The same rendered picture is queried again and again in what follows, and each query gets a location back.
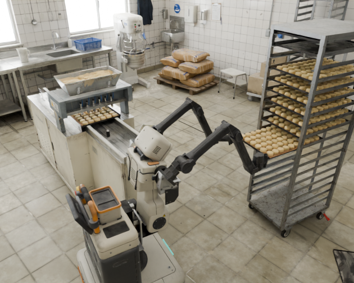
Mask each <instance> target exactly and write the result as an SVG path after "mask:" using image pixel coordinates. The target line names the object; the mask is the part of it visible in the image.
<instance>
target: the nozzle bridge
mask: <svg viewBox="0 0 354 283"><path fill-rule="evenodd" d="M113 93H114V98H113V99H112V101H111V100H110V94H112V97H113ZM47 95H48V100H49V105H50V108H51V109H53V110H54V113H55V119H56V124H57V128H58V129H59V131H60V132H62V133H64V132H66V130H65V124H64V119H65V118H67V117H68V116H71V115H74V114H77V113H82V112H85V111H90V110H93V109H96V108H101V107H105V106H109V105H112V104H116V103H120V111H121V112H123V113H125V114H128V113H129V105H128V101H129V102H130V101H133V92H132V85H130V84H128V83H126V82H124V81H122V80H120V79H119V80H118V82H117V84H116V86H111V87H108V88H103V89H99V90H94V91H91V92H86V93H81V94H77V95H72V96H69V95H68V94H67V93H65V92H64V91H63V89H57V90H53V91H49V92H47ZM107 95H108V99H107V103H105V99H104V97H105V96H106V98H107ZM101 96H102V101H101V104H99V103H98V97H100V99H101ZM88 98H89V101H88ZM95 98H96V102H95ZM92 99H94V102H95V106H93V103H92ZM82 100H83V106H82V109H80V105H79V104H80V102H81V103H82ZM86 100H87V101H88V103H89V107H87V106H86Z"/></svg>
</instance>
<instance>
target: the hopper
mask: <svg viewBox="0 0 354 283"><path fill-rule="evenodd" d="M101 70H105V71H110V72H112V73H113V74H112V75H106V76H101V77H96V78H92V79H87V80H82V81H77V82H73V83H68V84H64V83H63V82H61V81H63V80H70V79H72V78H75V77H78V76H79V75H83V76H89V75H91V74H94V72H98V71H101ZM121 74H122V72H121V71H119V70H117V69H115V68H113V67H110V66H103V67H98V68H94V69H89V70H83V71H77V72H71V73H68V74H62V75H56V76H53V77H54V78H55V79H56V80H57V82H58V83H59V85H60V86H61V88H62V89H63V91H64V92H65V93H67V94H68V95H69V96H72V95H77V94H81V93H86V92H91V91H94V90H99V89H103V88H108V87H111V86H116V84H117V82H118V80H119V78H120V76H121Z"/></svg>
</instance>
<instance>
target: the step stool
mask: <svg viewBox="0 0 354 283"><path fill-rule="evenodd" d="M220 72H221V74H222V72H223V73H225V74H228V75H231V76H232V78H231V79H228V80H226V81H228V82H230V83H232V84H233V88H234V96H233V99H235V89H236V88H240V87H243V86H247V88H248V81H247V75H246V72H243V71H239V70H236V69H233V68H229V69H224V70H220ZM221 74H220V82H219V90H220V83H223V82H226V81H222V82H221ZM242 75H245V76H246V81H244V80H241V79H238V78H237V77H238V76H242ZM233 76H234V77H235V78H233ZM234 84H235V86H234ZM236 85H239V87H236ZM241 85H242V86H241ZM219 90H218V93H219Z"/></svg>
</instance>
